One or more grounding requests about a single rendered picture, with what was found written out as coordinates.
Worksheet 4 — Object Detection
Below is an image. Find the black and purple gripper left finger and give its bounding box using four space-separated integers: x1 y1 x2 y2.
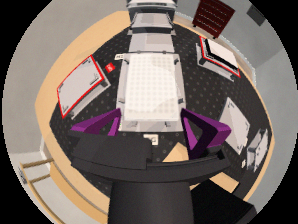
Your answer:
70 108 122 136

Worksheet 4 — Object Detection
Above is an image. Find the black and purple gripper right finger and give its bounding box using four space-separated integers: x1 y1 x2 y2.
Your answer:
180 108 232 160

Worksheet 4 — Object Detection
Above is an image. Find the grey rectangular frame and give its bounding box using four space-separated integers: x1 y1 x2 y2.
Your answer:
217 97 250 155

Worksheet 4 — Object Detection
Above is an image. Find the white multiwell plate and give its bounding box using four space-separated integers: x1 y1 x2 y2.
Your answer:
124 54 179 121

